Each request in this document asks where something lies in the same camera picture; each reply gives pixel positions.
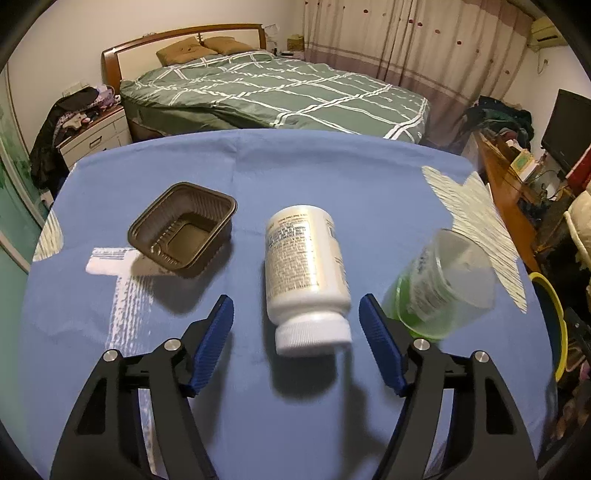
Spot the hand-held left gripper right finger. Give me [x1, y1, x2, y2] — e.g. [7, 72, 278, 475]
[359, 294, 540, 480]

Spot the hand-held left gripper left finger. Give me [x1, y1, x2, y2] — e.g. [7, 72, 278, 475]
[50, 294, 235, 480]

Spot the clear plastic cup green base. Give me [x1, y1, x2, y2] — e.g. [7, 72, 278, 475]
[381, 228, 497, 342]

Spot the white pill bottle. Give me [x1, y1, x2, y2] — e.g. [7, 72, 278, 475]
[264, 205, 353, 357]

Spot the yellow rim trash bin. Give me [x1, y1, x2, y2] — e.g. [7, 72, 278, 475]
[529, 271, 568, 383]

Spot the blue patterned tablecloth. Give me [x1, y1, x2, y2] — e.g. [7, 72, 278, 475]
[25, 128, 559, 480]

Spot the brown plastic tray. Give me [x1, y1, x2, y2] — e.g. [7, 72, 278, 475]
[128, 182, 238, 279]

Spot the wooden desk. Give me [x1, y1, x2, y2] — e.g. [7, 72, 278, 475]
[475, 131, 543, 273]

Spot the green box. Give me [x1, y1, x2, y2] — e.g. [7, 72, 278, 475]
[510, 152, 536, 178]

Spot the cream puffer jacket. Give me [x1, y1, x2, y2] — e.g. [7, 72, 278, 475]
[566, 189, 591, 268]

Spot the white nightstand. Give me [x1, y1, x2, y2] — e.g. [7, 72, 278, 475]
[56, 104, 132, 169]

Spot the sliding wardrobe door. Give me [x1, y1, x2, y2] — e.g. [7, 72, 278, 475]
[0, 69, 56, 278]

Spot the heap of clothes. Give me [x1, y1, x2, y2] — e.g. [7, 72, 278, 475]
[464, 95, 534, 151]

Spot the pile of dark clothes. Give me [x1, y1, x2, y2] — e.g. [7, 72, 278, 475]
[30, 84, 122, 190]

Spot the bed with green duvet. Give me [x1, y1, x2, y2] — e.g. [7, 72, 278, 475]
[120, 50, 431, 141]

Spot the red cloth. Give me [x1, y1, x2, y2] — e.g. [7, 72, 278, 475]
[570, 145, 591, 190]

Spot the black television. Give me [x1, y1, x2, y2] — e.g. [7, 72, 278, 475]
[540, 89, 591, 174]

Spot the brown pillow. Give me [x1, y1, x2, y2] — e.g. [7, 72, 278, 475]
[156, 38, 218, 66]
[203, 37, 254, 55]

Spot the wooden bed headboard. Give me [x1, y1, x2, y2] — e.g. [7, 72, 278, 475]
[102, 24, 267, 90]

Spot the pink beige curtain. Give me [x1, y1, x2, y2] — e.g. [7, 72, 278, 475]
[302, 0, 536, 153]

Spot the wall air conditioner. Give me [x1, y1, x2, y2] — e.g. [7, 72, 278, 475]
[526, 18, 568, 52]

